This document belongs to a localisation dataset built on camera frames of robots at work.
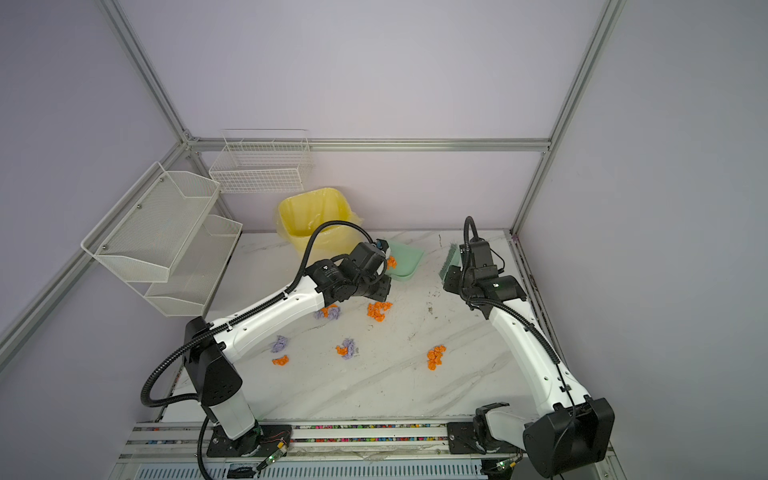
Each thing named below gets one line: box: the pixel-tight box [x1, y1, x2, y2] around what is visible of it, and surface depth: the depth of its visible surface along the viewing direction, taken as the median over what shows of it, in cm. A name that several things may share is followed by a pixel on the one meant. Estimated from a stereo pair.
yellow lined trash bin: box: [276, 188, 370, 269], surface depth 100 cm
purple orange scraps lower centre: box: [335, 338, 355, 360], surface depth 90 cm
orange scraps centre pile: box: [367, 301, 393, 323], surface depth 100 cm
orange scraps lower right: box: [427, 345, 447, 371], surface depth 88 cm
